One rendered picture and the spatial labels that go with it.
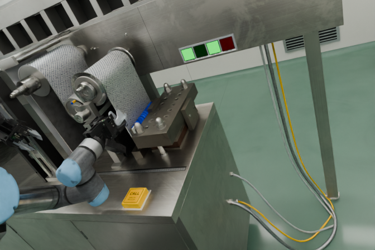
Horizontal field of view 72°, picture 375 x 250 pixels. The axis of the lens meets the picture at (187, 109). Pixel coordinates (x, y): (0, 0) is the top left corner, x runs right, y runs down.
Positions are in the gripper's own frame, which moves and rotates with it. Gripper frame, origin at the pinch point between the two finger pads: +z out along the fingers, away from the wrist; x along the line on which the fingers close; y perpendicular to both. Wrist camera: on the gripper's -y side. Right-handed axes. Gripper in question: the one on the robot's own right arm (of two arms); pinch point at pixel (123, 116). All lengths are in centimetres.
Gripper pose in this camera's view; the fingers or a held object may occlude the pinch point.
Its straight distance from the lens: 108.4
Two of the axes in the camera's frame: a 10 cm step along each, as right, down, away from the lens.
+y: -3.5, -8.2, -4.5
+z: 2.8, -5.5, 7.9
